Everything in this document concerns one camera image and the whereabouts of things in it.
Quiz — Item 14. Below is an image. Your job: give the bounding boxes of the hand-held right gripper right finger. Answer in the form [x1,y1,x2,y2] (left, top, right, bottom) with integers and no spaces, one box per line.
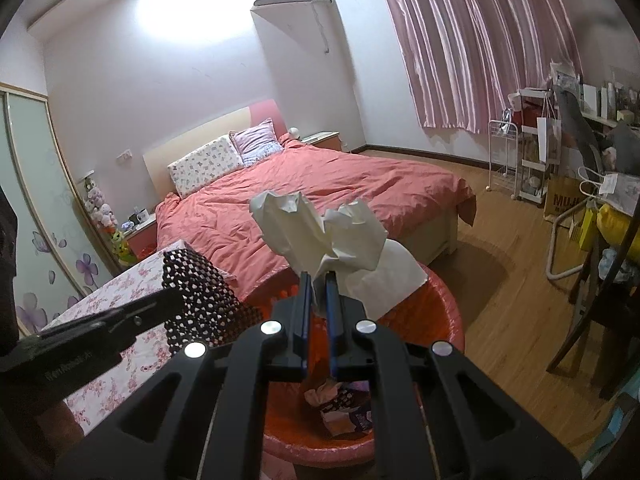
[325,270,583,480]

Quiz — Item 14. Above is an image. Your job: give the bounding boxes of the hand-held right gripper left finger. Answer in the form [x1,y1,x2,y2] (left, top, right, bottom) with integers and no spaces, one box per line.
[55,270,313,480]

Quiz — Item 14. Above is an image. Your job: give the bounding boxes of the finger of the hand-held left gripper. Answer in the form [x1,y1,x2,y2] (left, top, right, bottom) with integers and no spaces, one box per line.
[102,287,185,338]

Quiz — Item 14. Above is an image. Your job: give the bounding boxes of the black dotted bag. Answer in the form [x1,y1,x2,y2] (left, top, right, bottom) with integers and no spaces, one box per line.
[162,249,263,356]

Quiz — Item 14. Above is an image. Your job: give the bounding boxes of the white tissue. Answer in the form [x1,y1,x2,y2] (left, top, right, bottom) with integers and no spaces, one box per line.
[249,190,428,321]

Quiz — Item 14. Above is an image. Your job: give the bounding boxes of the pinkish tissue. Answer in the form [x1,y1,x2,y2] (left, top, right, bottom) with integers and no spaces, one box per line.
[305,380,342,407]

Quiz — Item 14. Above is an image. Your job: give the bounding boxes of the dark blue snack packet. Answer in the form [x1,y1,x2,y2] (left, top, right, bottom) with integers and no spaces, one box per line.
[320,395,376,436]

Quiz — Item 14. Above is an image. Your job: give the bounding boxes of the orange basket with red liner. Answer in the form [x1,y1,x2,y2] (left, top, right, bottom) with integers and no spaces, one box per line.
[240,260,466,466]

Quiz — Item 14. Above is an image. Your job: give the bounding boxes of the pink nightstand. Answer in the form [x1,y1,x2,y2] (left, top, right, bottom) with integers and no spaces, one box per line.
[301,131,342,152]
[122,222,158,261]

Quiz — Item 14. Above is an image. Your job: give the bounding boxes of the hanging plush toys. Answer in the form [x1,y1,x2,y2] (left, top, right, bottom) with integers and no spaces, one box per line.
[82,177,136,266]

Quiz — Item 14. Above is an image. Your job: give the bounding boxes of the bed with red duvet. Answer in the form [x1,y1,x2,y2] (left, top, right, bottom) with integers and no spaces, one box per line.
[155,142,477,301]

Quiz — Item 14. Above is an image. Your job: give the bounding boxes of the white floral pillow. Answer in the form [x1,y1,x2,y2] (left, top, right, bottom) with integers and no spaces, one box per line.
[167,135,244,198]

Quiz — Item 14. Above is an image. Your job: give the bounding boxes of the wardrobe with flower print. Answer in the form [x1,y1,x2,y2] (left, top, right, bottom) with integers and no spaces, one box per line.
[0,82,113,336]

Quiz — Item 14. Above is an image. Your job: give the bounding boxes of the pink striped pillow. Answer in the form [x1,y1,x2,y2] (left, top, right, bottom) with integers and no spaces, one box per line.
[229,118,284,167]

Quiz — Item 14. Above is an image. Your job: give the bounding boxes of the cream pink headboard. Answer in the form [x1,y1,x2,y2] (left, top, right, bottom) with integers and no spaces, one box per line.
[142,99,288,196]

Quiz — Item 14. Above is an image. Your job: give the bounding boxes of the white trolley shelf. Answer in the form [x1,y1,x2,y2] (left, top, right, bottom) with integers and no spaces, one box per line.
[517,87,561,206]

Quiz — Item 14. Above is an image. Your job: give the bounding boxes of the brown paper bag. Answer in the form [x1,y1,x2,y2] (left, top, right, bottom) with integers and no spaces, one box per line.
[544,176,596,223]

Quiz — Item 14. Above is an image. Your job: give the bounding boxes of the dark wooden chair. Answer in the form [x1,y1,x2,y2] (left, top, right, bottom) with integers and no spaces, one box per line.
[547,220,640,401]

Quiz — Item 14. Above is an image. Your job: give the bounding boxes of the white paper bag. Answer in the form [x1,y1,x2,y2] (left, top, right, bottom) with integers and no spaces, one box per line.
[536,116,562,163]

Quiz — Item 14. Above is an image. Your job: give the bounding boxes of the air conditioner pipe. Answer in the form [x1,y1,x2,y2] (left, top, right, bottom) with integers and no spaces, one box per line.
[314,2,331,54]

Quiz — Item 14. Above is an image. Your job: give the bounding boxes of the yellow cushion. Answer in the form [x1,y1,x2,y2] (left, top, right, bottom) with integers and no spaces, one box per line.
[595,203,640,248]

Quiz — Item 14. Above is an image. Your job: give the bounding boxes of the grey chair back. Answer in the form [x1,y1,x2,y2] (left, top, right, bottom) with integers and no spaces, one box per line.
[552,85,601,171]

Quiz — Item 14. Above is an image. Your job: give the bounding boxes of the pink curtain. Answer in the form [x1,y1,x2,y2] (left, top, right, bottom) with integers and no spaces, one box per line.
[369,0,583,133]

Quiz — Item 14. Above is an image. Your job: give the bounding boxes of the white metal frame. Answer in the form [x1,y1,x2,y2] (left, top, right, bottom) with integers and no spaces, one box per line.
[549,205,591,281]

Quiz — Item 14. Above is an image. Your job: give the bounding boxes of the white wire rack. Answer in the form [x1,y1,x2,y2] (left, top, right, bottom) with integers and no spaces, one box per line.
[487,119,523,196]

